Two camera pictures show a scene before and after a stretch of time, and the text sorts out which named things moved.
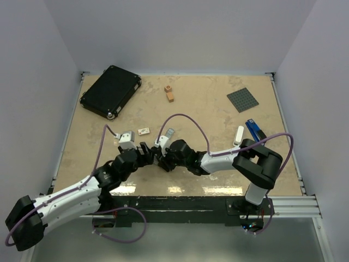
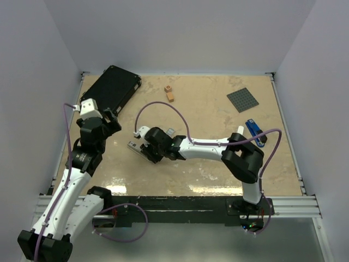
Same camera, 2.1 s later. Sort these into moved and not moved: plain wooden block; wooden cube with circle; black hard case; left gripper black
Moved: left gripper black
Not moved: black hard case; plain wooden block; wooden cube with circle
